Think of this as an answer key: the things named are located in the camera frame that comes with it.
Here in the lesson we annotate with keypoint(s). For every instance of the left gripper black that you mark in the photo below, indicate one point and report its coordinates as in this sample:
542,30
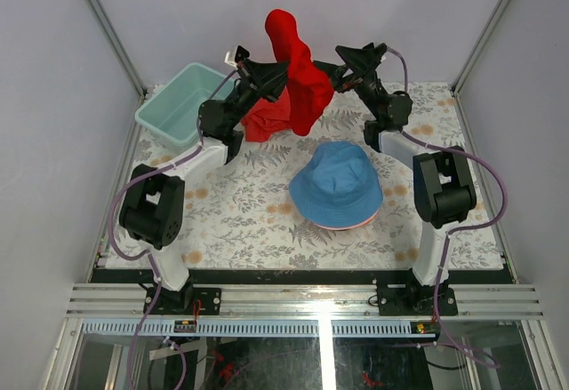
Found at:
274,70

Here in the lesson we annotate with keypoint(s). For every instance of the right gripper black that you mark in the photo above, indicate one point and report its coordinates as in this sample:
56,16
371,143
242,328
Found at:
364,63

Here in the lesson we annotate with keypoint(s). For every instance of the red hat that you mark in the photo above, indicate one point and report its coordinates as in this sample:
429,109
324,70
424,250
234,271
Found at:
309,88

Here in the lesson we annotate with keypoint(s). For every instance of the light green plastic bin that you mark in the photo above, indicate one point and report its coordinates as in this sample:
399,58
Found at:
171,113

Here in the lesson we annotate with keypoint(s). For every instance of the blue hat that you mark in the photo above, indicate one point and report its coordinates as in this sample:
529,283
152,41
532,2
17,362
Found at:
338,187

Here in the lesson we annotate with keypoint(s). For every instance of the pink bucket hat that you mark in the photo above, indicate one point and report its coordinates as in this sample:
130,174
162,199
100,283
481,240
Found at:
361,224

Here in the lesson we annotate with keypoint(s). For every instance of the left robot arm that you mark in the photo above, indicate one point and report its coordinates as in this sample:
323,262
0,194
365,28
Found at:
150,206

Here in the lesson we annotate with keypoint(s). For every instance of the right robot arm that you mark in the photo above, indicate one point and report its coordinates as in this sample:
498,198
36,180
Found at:
443,188

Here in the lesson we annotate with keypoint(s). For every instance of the red folded cloth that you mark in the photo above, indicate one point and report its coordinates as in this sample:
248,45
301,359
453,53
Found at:
267,118

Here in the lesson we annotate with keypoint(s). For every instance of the floral table mat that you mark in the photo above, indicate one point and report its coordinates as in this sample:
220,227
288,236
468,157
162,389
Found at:
242,216

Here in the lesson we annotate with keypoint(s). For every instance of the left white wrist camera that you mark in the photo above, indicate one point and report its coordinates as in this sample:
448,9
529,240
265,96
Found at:
231,57

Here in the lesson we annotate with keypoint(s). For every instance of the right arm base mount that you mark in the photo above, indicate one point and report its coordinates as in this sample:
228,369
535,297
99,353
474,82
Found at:
400,294

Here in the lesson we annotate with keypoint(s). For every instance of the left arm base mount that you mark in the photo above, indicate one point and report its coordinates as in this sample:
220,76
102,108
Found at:
191,300

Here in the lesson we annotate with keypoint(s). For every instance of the aluminium rail frame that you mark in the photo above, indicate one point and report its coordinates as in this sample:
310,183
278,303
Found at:
113,300

